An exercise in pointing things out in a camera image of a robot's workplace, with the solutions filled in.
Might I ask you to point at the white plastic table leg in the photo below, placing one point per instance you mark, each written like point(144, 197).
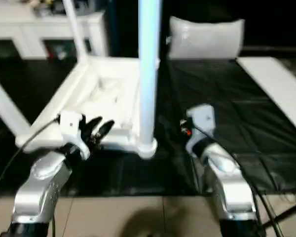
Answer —
point(158, 63)
point(7, 106)
point(76, 32)
point(149, 61)

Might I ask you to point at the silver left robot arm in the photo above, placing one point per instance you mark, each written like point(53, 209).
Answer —
point(42, 185)

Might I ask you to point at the black mat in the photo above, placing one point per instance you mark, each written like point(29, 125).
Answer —
point(224, 98)

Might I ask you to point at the grey cushion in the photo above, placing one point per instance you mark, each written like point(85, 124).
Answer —
point(207, 37)

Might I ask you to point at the white flat board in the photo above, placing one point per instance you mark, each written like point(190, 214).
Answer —
point(273, 86)

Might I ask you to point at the black cabinet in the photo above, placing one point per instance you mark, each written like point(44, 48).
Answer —
point(125, 27)

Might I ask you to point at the white cabinet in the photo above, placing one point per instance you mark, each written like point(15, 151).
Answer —
point(27, 29)

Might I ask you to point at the dark bag on cabinet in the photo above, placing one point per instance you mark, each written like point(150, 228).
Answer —
point(81, 3)

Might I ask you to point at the dark clutter pile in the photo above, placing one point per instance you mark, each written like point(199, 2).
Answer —
point(45, 8)

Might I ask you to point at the black pole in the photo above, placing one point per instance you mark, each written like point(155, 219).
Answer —
point(286, 213)

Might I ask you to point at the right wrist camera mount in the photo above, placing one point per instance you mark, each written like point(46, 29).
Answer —
point(202, 118)

